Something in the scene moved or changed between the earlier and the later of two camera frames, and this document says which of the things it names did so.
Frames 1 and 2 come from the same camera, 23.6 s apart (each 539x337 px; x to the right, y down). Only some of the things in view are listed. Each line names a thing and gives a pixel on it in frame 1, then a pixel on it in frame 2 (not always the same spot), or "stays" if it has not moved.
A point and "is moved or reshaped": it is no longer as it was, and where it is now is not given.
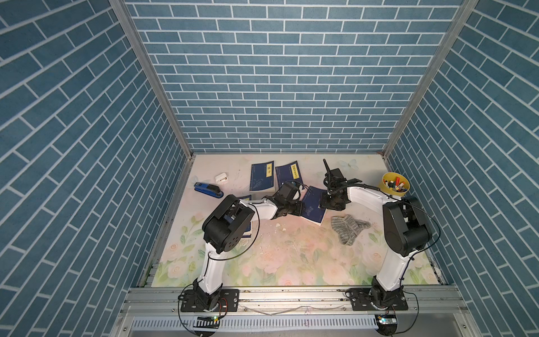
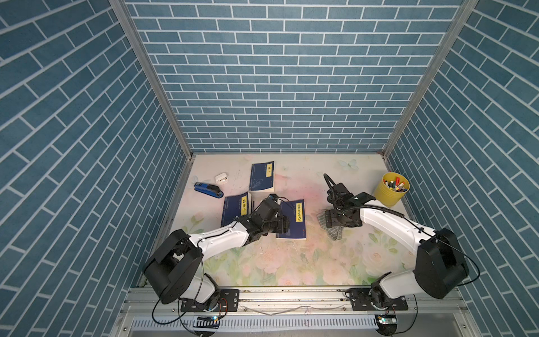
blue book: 289,172 -> 295,210
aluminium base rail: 299,303 stays
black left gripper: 298,204 -> 283,226
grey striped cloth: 347,227 is moved or reshaped
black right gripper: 323,203 -> 331,221
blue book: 262,175 stays
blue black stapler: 208,189 stays
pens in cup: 396,184 stays
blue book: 309,208 is moved or reshaped
